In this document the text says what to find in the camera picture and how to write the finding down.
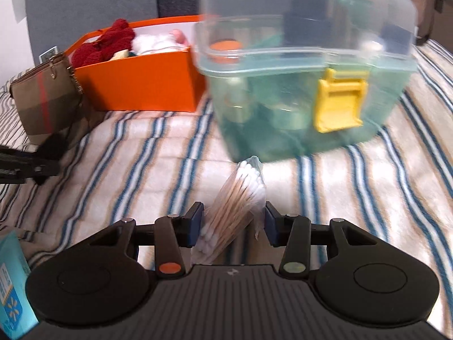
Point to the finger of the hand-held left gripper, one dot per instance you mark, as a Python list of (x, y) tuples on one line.
[(42, 170)]

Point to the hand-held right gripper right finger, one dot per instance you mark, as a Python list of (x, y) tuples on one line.
[(271, 226)]

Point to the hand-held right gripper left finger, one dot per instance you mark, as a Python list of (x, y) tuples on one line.
[(194, 226)]

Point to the cotton swab pack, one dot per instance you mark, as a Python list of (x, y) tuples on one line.
[(233, 202)]

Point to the dark red plush toy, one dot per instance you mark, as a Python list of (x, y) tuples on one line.
[(95, 49)]

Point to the orange cardboard box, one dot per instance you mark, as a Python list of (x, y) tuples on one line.
[(141, 81)]

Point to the white plush toy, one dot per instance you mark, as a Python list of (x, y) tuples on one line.
[(152, 42)]

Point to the brown plaid zipper pouch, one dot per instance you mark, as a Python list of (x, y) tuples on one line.
[(39, 102)]

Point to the clear plastic storage box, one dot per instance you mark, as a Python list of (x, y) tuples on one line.
[(283, 131)]

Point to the white digital clock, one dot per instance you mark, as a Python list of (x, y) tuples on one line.
[(47, 55)]

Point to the teal tissue packet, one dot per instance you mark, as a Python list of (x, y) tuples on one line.
[(14, 290)]

